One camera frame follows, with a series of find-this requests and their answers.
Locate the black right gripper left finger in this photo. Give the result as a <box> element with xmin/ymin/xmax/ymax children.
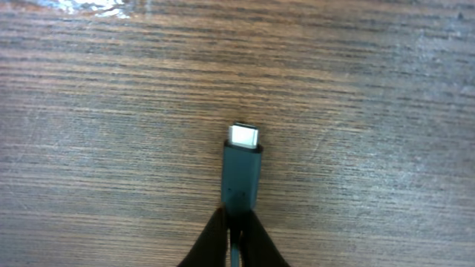
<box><xmin>178</xmin><ymin>207</ymin><xmax>228</xmax><ymax>267</ymax></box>

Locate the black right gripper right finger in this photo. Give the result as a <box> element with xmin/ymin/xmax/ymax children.
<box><xmin>240</xmin><ymin>211</ymin><xmax>289</xmax><ymax>267</ymax></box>

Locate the black USB charging cable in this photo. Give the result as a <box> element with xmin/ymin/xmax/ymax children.
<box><xmin>220</xmin><ymin>122</ymin><xmax>264</xmax><ymax>267</ymax></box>

